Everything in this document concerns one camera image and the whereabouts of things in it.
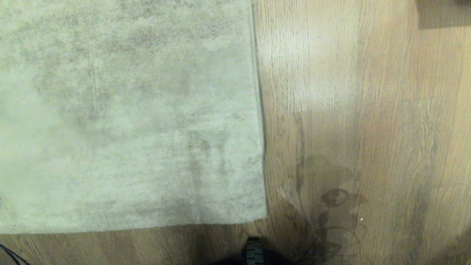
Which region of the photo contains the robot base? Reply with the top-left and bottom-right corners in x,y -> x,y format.
213,237 -> 295,265

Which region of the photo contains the pale grey plush rug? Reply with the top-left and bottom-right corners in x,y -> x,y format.
0,0 -> 268,235

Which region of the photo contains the black cable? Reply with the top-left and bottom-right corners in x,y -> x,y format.
0,244 -> 30,265

